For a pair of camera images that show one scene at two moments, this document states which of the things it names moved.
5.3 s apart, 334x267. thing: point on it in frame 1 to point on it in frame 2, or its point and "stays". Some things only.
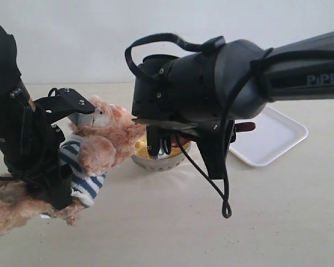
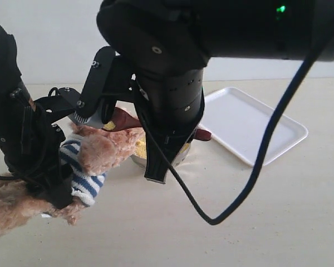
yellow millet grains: (141, 149) stays
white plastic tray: (275, 133) stays
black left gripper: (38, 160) stays
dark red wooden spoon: (241, 127) to (125, 120)
